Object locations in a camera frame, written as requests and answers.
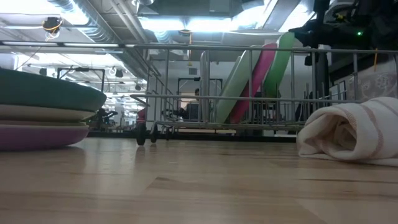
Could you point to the white striped dish towel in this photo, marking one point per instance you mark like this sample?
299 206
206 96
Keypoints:
348 130

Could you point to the clear patterned glass cup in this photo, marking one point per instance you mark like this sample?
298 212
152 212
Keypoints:
373 85

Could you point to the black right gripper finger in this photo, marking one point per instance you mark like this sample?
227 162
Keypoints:
300 33

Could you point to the teal plate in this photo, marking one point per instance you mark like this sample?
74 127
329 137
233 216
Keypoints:
46 90

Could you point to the black metal table frame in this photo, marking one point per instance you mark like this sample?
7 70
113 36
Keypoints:
217 137

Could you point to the tan bamboo plate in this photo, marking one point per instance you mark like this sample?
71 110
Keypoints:
46 114

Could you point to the person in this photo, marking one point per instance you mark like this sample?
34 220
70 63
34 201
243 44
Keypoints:
193 107

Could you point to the light green plate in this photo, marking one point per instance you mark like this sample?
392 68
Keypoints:
280 62

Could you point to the small pale green plate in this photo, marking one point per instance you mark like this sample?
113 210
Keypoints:
236 87

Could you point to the silver ceiling duct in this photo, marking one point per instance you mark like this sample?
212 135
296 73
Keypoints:
93 21

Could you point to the small pink plate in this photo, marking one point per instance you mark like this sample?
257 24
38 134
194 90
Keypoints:
259 77

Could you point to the bluish purple plate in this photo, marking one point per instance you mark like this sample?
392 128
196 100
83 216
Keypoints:
40 138

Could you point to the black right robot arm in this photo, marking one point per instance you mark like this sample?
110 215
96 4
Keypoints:
385 18

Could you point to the black ceiling sensor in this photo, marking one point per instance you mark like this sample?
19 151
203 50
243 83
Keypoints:
52 25

